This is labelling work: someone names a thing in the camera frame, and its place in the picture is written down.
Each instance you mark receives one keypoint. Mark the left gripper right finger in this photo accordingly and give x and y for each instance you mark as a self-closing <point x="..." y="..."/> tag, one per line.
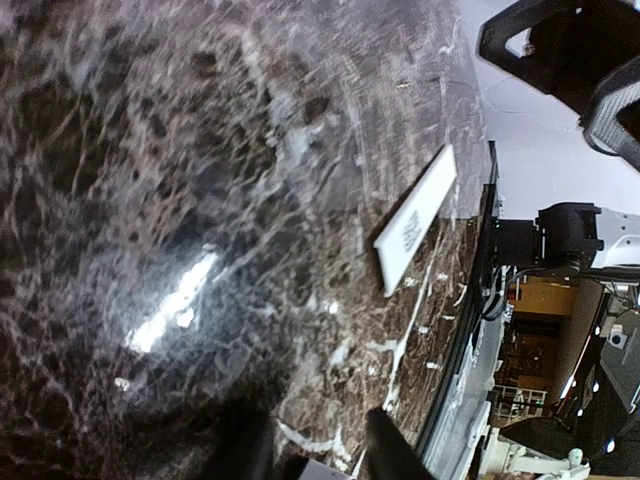
<point x="388" y="455"/>

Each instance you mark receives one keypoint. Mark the white remote control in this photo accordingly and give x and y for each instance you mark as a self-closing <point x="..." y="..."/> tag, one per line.
<point x="314" y="470"/>

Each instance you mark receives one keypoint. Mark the black front rail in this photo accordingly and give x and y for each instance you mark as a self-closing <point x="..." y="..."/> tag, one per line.
<point x="470" y="316"/>

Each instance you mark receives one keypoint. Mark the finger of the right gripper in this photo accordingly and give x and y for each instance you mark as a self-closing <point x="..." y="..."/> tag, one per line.
<point x="562" y="48"/>
<point x="611" y="121"/>

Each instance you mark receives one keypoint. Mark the white remote battery cover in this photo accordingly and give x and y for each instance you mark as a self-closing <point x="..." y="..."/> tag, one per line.
<point x="400" y="239"/>

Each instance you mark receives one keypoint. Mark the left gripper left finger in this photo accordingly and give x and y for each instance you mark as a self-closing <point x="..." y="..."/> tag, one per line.
<point x="245" y="448"/>

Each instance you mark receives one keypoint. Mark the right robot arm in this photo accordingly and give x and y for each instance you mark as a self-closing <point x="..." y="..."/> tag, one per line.
<point x="574" y="238"/>

